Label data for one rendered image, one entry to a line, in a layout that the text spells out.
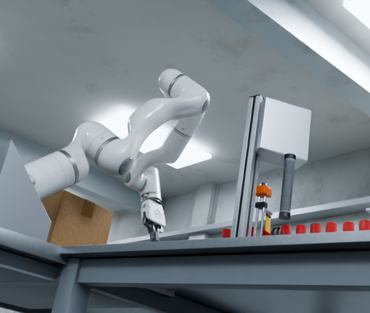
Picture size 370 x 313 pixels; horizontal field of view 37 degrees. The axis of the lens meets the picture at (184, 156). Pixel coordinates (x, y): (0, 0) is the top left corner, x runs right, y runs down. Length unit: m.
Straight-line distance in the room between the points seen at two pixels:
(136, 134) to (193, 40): 2.58
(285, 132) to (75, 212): 0.78
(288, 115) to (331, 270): 0.92
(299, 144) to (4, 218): 0.93
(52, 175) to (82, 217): 0.34
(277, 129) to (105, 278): 0.78
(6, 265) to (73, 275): 0.16
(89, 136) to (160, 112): 0.27
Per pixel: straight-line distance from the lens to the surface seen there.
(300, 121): 1.86
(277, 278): 1.05
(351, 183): 5.70
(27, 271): 1.46
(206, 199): 6.98
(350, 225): 1.71
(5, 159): 1.56
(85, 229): 2.00
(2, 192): 1.54
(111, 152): 1.81
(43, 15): 4.59
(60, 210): 1.94
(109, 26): 4.46
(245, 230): 1.70
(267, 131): 1.79
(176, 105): 1.96
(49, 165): 1.71
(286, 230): 1.79
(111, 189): 7.41
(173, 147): 2.19
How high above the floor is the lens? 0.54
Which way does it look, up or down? 23 degrees up
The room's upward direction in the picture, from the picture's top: 10 degrees clockwise
